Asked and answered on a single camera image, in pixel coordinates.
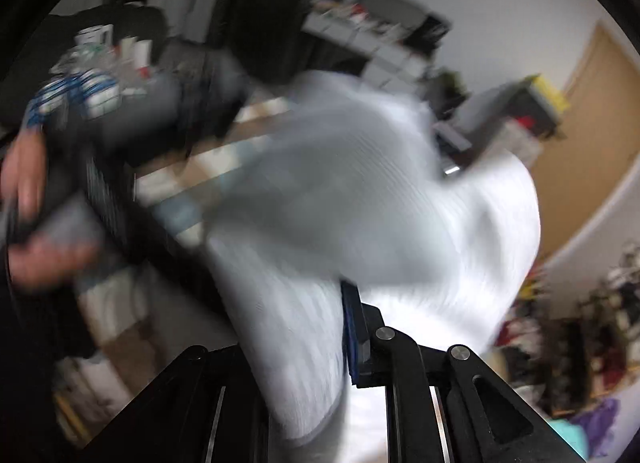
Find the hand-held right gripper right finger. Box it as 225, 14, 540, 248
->
340, 282, 590, 463

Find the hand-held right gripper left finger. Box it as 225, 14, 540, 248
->
80, 343, 275, 463

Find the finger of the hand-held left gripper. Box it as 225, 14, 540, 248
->
82, 143, 241, 339

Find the light grey hoodie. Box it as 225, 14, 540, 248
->
200, 70, 544, 463

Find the person's left forearm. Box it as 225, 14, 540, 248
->
0, 273, 101, 463

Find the person's left hand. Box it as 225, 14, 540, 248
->
0, 130, 103, 291

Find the black cabinet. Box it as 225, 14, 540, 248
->
212, 0, 361, 88

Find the black box teal print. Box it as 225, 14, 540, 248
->
431, 121, 474, 154

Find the grey drawer unit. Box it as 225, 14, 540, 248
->
299, 7, 432, 90

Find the teal cloth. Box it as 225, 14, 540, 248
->
544, 417, 592, 463

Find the white suitcase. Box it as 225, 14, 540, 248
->
492, 123, 544, 176

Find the bouquet in black wrapping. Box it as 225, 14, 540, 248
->
429, 70, 469, 114

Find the purple cloth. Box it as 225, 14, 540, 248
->
569, 397, 622, 460

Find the black shoe box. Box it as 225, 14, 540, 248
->
504, 88, 559, 140

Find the black bag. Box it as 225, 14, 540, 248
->
409, 12, 452, 57

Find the yellow shoe box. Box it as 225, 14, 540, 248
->
524, 73, 572, 117

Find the wooden door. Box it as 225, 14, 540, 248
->
520, 22, 640, 265

